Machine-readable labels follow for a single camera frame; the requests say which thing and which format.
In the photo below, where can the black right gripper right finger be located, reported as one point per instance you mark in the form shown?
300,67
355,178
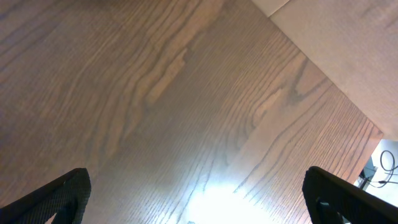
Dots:
330,199

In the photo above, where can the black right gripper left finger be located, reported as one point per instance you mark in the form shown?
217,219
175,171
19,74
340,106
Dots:
62,200

